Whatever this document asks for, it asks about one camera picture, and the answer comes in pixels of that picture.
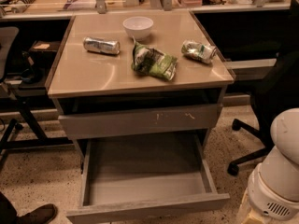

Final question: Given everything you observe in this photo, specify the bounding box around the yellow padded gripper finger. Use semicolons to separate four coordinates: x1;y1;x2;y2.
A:
236;189;268;224

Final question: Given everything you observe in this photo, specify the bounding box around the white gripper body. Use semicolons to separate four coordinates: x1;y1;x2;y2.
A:
247;163;299;221

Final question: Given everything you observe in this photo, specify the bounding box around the grey drawer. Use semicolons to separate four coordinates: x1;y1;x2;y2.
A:
66;132;230;224
59;104;221;140

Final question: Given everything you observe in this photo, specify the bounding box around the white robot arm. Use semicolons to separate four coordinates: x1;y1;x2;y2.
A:
234;108;299;224

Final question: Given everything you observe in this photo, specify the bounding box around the grey top drawer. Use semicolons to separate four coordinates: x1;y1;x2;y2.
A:
59;104;221;140

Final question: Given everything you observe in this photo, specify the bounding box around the grey drawer cabinet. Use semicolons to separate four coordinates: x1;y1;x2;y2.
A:
48;10;234;155

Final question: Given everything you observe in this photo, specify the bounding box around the black office chair right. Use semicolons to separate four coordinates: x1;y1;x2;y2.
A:
227;0;299;175

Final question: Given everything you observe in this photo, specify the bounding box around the crushed green white can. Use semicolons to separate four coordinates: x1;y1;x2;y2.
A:
181;40;217;64

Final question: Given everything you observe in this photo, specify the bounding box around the green chip bag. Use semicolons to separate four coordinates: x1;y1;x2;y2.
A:
131;41;178;81

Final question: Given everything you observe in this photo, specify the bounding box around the brown shoe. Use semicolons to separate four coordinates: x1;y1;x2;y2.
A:
15;203;57;224

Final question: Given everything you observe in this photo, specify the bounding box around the white bowl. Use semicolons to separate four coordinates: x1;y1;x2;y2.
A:
122;16;153;41

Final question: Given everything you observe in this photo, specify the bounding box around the silver can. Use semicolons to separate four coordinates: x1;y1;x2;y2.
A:
83;36;120;55

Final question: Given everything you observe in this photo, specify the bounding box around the black box with label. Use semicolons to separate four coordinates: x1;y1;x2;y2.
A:
29;40;60;60

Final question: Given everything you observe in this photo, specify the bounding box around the grey office chair left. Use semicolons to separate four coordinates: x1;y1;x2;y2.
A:
0;26;22;166

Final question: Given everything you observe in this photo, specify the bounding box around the soldering iron stand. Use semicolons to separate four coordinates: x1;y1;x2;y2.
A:
11;0;35;13

